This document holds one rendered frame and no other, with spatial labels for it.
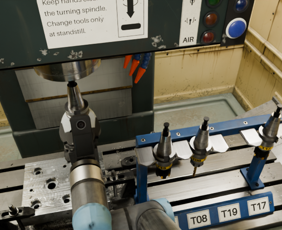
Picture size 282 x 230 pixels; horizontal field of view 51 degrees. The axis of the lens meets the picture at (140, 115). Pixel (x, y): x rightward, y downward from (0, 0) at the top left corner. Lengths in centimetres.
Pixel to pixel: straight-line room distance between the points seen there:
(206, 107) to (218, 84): 17
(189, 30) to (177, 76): 138
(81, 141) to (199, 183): 63
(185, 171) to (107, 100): 47
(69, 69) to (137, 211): 35
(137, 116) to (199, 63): 60
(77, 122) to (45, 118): 73
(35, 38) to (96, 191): 33
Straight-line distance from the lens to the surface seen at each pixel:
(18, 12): 46
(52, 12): 46
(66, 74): 65
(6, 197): 125
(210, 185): 120
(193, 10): 50
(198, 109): 200
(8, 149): 188
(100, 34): 47
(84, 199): 63
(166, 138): 80
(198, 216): 107
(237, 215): 112
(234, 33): 54
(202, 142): 85
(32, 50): 49
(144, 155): 85
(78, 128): 69
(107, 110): 140
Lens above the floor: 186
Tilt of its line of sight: 42 degrees down
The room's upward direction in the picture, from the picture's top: 1 degrees counter-clockwise
